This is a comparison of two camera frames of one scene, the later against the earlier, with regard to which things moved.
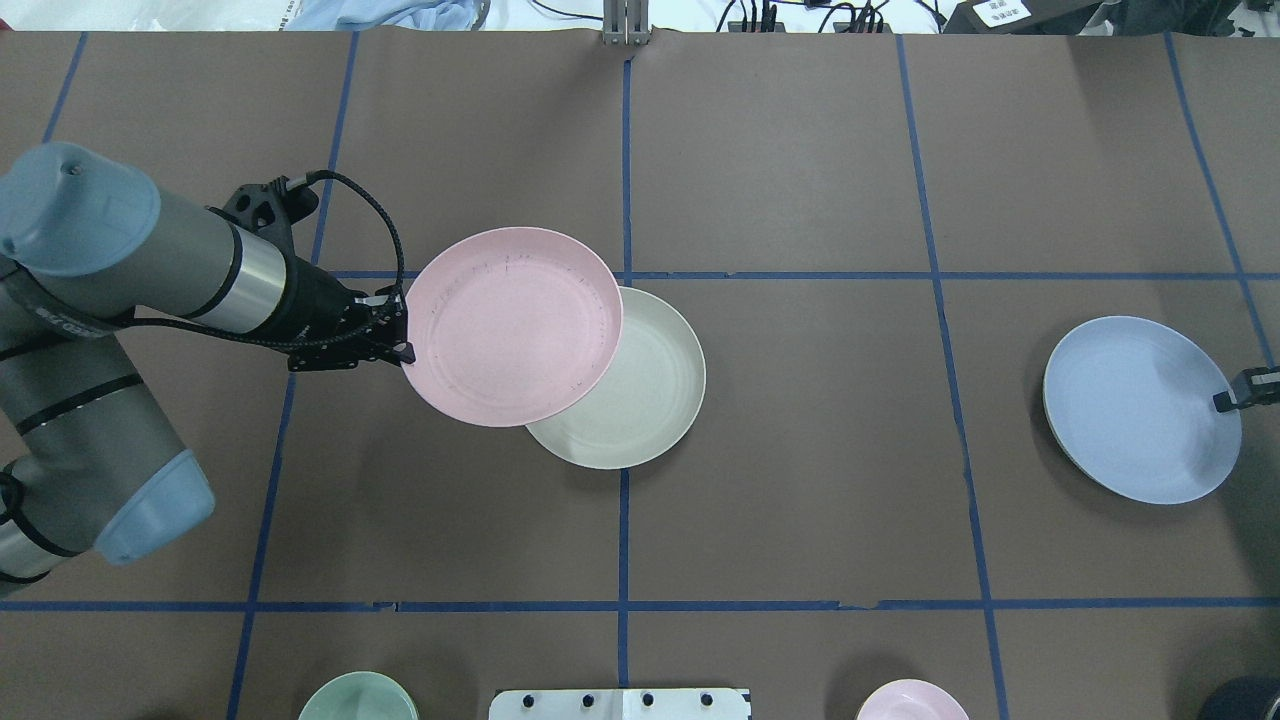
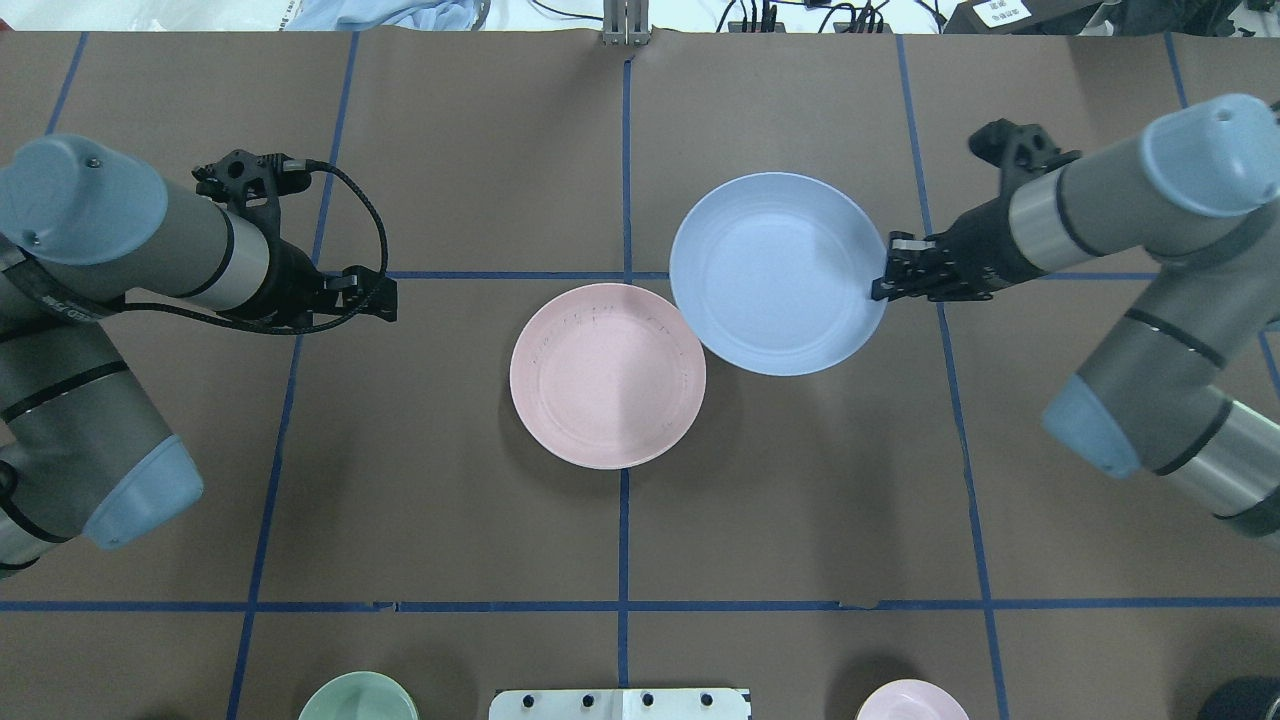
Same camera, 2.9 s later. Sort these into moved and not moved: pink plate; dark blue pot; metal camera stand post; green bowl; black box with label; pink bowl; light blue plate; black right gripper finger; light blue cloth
Moved: light blue plate; black right gripper finger; pink plate
Not moved: black box with label; metal camera stand post; dark blue pot; light blue cloth; green bowl; pink bowl
